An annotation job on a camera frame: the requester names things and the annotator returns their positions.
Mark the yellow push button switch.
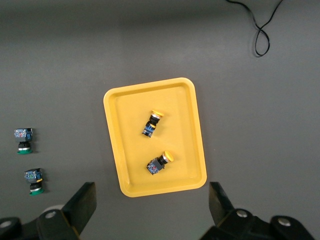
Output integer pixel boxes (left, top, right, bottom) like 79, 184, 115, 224
146, 150, 175, 176
141, 108, 165, 138

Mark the thin black loose cable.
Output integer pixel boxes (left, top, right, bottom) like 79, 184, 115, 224
226, 0, 286, 58

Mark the green push button switch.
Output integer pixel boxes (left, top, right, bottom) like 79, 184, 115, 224
13, 127, 34, 154
24, 167, 45, 196

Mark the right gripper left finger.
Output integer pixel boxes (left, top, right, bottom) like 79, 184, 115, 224
36, 181, 98, 240

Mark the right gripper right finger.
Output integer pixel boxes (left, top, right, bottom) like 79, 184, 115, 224
202, 181, 270, 240

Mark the yellow plastic tray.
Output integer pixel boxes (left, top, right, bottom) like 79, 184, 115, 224
103, 77, 208, 199

